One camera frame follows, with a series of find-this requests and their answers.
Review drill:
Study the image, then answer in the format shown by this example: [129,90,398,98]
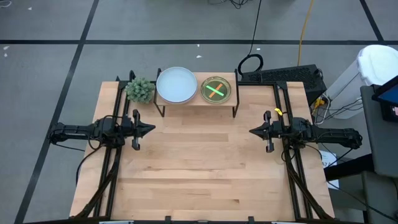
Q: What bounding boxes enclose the yellow cable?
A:
[297,0,315,67]

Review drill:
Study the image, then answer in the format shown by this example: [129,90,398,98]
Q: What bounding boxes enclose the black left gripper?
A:
[119,109,156,151]

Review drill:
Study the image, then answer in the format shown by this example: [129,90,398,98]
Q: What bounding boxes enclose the green transparent plate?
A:
[200,76,233,105]

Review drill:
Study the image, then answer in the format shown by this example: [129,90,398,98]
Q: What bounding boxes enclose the black floor cable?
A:
[237,0,265,76]

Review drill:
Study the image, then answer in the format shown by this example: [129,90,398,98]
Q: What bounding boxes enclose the white trash bin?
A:
[325,44,398,119]

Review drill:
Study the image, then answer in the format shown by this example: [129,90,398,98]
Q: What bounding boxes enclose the white paper sheet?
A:
[318,150,340,190]

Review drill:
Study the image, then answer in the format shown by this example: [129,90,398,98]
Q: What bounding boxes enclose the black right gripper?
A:
[249,110,293,153]

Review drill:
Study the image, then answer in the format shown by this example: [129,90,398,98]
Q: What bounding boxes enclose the potted green plant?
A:
[125,77,155,105]

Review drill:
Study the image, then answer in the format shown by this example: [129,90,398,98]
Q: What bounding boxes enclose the wooden shelf with black legs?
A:
[154,68,240,118]

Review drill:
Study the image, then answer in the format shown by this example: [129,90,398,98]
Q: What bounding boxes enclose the pale grey plate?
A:
[155,66,199,105]

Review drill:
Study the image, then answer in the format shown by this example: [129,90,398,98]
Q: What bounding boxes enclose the tablet screen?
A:
[371,75,398,124]

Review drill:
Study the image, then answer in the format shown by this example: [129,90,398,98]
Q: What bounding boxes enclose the black aluminium rig frame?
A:
[70,70,336,224]

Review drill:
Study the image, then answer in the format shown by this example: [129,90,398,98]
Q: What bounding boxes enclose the grey cabinet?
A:
[360,84,398,224]

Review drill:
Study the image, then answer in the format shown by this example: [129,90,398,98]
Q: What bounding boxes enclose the black base beam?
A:
[323,154,374,181]

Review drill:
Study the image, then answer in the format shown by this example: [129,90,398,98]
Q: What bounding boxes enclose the tangled black cables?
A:
[207,0,250,9]

